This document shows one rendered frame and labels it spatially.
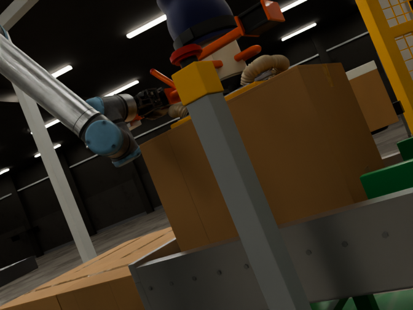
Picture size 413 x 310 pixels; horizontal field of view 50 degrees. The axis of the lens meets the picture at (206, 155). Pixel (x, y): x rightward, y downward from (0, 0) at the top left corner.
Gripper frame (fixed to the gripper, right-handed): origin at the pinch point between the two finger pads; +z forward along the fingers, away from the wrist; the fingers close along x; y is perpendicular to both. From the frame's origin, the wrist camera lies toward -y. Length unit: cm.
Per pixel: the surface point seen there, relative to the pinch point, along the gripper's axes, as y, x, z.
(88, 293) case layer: -56, -55, -20
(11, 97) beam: -708, 275, 442
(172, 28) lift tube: 22.9, 16.8, -9.1
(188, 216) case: 7.4, -40.0, -19.6
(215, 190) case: 20.6, -35.7, -19.3
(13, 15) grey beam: -277, 205, 180
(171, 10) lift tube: 25.2, 21.8, -9.1
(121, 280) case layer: -34, -54, -20
